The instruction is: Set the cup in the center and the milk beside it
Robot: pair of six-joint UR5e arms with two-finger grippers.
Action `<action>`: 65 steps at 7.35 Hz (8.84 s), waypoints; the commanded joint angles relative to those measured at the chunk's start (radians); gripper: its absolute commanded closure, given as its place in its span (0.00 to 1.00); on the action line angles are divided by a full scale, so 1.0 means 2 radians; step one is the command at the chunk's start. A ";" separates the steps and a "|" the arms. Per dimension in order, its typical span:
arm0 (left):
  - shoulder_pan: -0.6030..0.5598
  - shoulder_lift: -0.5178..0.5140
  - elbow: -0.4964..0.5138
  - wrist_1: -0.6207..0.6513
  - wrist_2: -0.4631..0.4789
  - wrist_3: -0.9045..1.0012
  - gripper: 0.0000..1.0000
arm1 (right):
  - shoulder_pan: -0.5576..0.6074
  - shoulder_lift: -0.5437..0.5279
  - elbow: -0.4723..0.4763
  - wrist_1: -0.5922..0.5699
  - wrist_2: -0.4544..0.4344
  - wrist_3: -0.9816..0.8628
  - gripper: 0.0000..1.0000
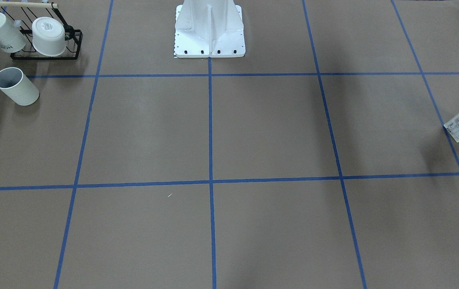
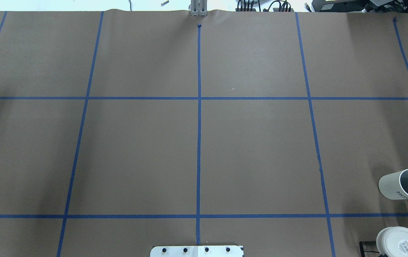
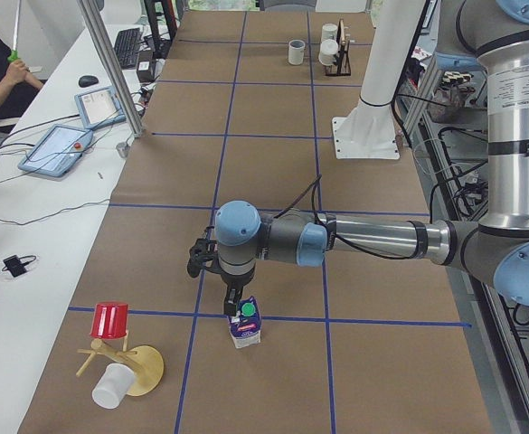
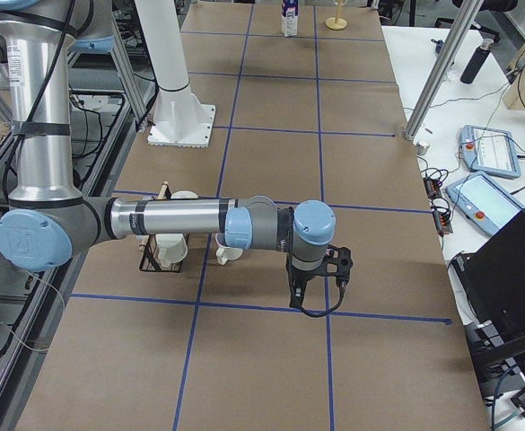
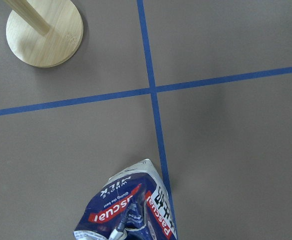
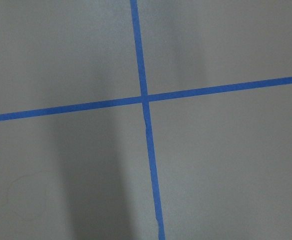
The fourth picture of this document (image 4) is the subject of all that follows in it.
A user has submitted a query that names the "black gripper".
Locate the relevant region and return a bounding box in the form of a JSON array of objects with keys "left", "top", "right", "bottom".
[{"left": 286, "top": 264, "right": 316, "bottom": 309}]

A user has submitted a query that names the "white ceramic mug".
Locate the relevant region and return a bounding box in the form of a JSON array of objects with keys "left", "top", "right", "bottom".
[{"left": 215, "top": 233, "right": 243, "bottom": 265}]

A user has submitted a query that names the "blue white milk carton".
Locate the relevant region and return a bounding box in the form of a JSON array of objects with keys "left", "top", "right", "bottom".
[{"left": 281, "top": 0, "right": 299, "bottom": 37}]

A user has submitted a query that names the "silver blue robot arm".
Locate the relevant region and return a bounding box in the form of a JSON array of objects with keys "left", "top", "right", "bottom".
[{"left": 0, "top": 1, "right": 352, "bottom": 309}]

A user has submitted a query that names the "wooden cup tree stand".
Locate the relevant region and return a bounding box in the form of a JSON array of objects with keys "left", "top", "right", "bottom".
[{"left": 325, "top": 0, "right": 347, "bottom": 31}]

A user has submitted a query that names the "small metal cylinder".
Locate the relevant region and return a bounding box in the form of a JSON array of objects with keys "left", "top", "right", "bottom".
[{"left": 416, "top": 140, "right": 430, "bottom": 156}]

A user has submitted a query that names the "teach pendant near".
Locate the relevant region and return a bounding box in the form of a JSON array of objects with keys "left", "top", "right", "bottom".
[{"left": 446, "top": 172, "right": 525, "bottom": 237}]

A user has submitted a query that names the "teach pendant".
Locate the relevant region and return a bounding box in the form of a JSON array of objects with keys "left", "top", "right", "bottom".
[
  {"left": 446, "top": 172, "right": 525, "bottom": 237},
  {"left": 459, "top": 125, "right": 521, "bottom": 179}
]

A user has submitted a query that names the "black laptop stand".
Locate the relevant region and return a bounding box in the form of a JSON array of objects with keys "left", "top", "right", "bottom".
[{"left": 449, "top": 208, "right": 525, "bottom": 405}]

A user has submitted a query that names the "teach pendant far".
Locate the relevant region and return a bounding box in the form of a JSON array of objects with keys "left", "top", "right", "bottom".
[{"left": 459, "top": 125, "right": 521, "bottom": 179}]

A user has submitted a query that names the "black water bottle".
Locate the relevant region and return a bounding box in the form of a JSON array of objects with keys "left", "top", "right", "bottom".
[{"left": 459, "top": 38, "right": 494, "bottom": 84}]

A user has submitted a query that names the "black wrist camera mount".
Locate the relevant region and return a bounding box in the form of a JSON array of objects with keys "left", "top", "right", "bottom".
[{"left": 322, "top": 244, "right": 353, "bottom": 292}]

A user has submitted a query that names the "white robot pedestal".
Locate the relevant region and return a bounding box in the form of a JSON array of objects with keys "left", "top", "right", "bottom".
[{"left": 136, "top": 0, "right": 216, "bottom": 148}]

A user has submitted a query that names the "aluminium frame post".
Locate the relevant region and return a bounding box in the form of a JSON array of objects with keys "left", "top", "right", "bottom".
[{"left": 404, "top": 0, "right": 483, "bottom": 141}]

